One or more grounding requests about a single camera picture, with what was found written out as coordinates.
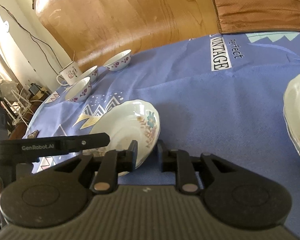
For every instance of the dark phone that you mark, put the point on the dark phone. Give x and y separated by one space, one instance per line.
33 134

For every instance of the dark power adapter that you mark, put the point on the dark power adapter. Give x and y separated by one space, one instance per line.
34 88

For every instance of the blue printed tablecloth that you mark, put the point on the blue printed tablecloth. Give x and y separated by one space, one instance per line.
215 105

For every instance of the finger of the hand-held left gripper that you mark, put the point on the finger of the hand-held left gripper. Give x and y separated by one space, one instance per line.
90 141

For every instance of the white wall hook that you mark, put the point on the white wall hook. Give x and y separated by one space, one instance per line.
6 25

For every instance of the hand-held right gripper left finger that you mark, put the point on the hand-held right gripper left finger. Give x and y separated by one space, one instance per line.
131 155

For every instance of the large floral white plate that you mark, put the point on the large floral white plate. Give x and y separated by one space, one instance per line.
125 127

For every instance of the brown seat cushion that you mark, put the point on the brown seat cushion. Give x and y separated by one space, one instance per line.
260 5

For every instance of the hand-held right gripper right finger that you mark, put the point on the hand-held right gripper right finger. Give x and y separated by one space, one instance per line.
161 155

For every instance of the large floral white bowl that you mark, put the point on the large floral white bowl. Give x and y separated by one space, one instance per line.
80 92

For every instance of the tan box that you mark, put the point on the tan box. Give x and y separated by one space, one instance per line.
41 95

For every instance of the white enamel mug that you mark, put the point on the white enamel mug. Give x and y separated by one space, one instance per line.
71 73

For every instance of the wooden board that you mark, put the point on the wooden board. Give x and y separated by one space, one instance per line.
115 17

